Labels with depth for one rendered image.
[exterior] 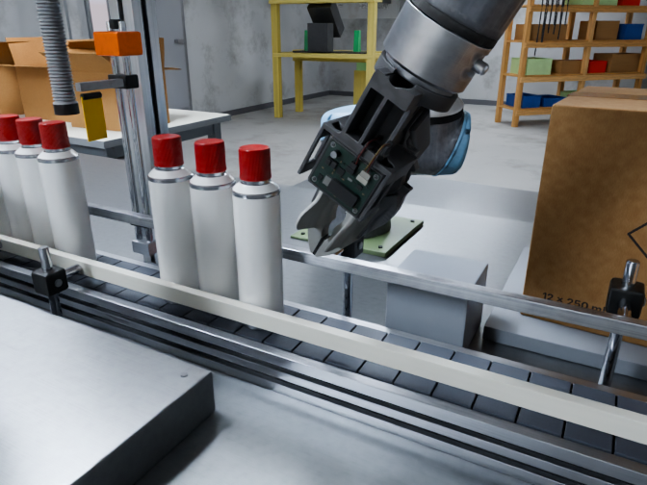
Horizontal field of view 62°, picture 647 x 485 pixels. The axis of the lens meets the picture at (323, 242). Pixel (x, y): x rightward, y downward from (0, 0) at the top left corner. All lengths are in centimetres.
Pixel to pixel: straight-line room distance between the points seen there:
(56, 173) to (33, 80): 221
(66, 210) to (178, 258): 20
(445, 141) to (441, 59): 55
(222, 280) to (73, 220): 26
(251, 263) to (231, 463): 20
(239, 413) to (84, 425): 15
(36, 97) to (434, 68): 268
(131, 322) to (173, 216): 16
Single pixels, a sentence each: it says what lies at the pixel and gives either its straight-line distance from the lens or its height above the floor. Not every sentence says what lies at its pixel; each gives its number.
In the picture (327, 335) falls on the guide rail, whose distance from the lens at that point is 55.
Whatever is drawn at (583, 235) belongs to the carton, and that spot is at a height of 97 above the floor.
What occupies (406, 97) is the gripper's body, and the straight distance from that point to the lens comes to 41.
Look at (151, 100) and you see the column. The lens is 86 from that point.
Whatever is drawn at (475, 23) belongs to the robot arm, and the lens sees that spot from 42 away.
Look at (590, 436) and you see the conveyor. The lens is 53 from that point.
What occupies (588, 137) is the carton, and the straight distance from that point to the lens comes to 67.
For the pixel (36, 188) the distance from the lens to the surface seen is 84.
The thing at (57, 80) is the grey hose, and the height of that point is 113.
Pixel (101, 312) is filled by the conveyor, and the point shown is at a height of 86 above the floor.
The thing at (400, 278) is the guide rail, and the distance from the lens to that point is 57.
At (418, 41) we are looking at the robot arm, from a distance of 42.
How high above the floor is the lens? 120
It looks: 22 degrees down
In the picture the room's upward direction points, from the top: straight up
